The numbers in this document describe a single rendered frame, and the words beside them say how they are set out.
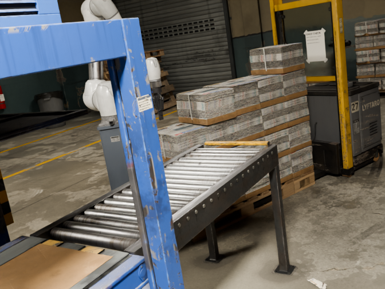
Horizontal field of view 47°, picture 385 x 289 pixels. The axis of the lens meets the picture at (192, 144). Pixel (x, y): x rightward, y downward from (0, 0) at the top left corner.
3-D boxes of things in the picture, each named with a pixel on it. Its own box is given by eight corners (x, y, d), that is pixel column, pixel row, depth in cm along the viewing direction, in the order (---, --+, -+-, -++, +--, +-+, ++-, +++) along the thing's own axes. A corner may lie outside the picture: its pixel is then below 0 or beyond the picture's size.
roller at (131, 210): (100, 211, 210) (98, 201, 209) (183, 220, 185) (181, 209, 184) (93, 215, 206) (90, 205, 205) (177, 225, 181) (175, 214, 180)
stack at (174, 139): (164, 230, 362) (146, 131, 343) (263, 186, 428) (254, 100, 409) (193, 243, 331) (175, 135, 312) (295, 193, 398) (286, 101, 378)
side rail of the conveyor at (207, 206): (271, 163, 266) (268, 144, 264) (279, 164, 264) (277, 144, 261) (129, 281, 158) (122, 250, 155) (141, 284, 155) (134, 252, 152)
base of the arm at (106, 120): (97, 128, 288) (95, 119, 286) (102, 122, 309) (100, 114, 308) (125, 123, 288) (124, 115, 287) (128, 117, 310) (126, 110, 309)
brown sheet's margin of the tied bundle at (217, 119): (195, 124, 340) (193, 118, 339) (223, 115, 355) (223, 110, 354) (207, 125, 327) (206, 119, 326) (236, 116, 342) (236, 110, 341)
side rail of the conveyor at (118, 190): (199, 161, 293) (196, 144, 291) (206, 161, 291) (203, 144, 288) (35, 261, 185) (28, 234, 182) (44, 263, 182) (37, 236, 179)
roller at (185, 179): (149, 183, 242) (148, 174, 241) (226, 187, 217) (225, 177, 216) (144, 186, 238) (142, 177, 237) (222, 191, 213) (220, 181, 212)
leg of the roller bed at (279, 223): (282, 266, 282) (270, 163, 267) (290, 268, 279) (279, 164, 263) (278, 270, 278) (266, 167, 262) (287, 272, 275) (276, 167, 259)
